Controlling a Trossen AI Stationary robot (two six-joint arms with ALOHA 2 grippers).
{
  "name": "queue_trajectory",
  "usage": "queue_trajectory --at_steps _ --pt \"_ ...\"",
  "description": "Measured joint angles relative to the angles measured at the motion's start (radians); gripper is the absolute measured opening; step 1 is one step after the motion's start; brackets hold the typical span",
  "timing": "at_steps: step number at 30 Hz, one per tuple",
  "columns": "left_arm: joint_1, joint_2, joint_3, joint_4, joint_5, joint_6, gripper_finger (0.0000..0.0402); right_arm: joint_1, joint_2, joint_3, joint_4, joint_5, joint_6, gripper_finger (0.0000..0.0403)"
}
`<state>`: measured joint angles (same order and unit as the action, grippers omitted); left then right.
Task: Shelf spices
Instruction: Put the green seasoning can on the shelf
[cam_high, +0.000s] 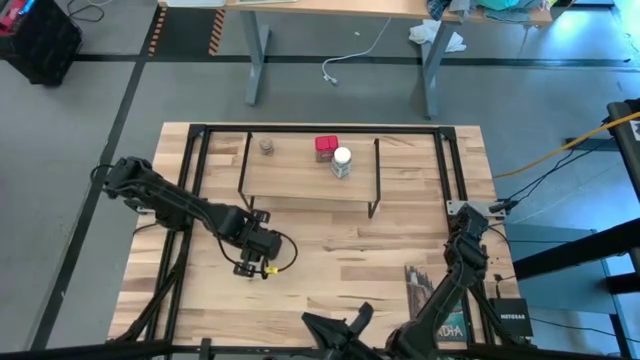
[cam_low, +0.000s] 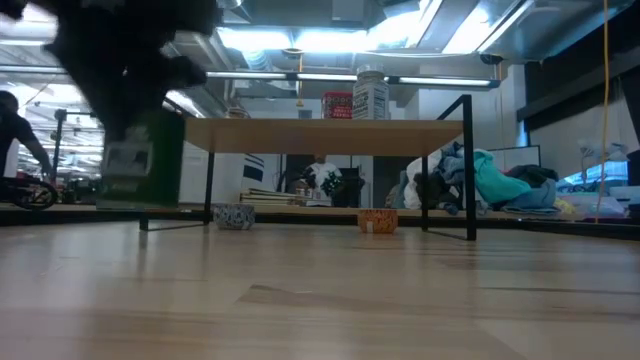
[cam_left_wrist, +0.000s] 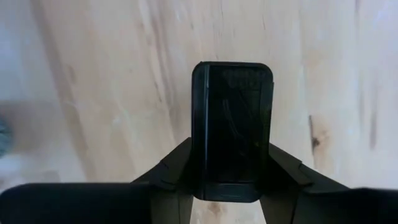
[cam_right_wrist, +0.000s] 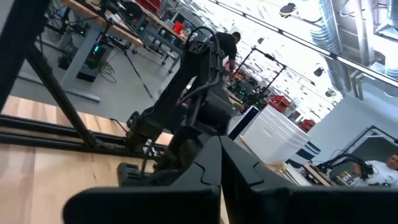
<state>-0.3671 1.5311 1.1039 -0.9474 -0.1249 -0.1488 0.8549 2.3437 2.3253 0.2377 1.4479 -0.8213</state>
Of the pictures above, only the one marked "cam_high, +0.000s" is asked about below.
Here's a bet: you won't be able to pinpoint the grey metal mounting plate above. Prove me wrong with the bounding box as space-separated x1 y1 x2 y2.
446 199 506 220

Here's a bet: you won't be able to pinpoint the black metal stand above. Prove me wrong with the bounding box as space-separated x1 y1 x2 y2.
512 98 640 360

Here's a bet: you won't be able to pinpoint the bagel seasoning jar white lid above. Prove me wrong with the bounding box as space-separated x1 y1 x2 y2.
330 146 353 180

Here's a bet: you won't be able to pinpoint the wooden shelf black metal legs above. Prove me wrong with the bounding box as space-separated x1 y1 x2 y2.
237 132 382 220

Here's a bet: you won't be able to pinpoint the black cable yellow tag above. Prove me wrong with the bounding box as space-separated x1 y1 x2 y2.
219 229 300 277

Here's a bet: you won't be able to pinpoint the black Netgear switch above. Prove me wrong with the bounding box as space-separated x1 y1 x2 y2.
488 297 534 340

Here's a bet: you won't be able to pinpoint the white crumpled cloth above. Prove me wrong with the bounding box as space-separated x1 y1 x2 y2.
408 18 468 54

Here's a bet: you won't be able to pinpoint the black crate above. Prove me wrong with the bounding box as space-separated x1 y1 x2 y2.
0 0 84 86

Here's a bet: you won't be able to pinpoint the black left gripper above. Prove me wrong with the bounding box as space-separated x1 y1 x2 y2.
233 209 284 279

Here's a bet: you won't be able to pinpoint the red item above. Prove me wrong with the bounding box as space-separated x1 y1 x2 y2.
0 0 26 36

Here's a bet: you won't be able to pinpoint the red spice tin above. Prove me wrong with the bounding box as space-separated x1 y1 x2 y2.
314 135 340 164

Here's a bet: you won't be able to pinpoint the white cable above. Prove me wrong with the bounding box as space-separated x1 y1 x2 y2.
321 17 392 86

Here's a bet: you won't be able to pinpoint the black metal table frame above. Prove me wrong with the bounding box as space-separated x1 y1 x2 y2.
104 123 539 360

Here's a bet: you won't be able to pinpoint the black cable bundle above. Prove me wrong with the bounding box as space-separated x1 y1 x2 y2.
112 227 194 346

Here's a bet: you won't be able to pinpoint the white flat box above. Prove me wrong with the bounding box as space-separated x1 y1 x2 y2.
164 0 227 9

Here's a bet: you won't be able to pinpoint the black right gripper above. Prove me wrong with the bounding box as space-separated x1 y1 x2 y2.
299 301 396 360

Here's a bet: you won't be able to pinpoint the Acadia postcard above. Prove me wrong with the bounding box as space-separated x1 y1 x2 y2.
403 264 469 344

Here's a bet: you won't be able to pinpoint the wooden desk grey legs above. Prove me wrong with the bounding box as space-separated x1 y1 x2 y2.
157 0 554 121

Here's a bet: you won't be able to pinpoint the black mat hazard stripes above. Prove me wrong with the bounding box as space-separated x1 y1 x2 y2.
140 5 227 57

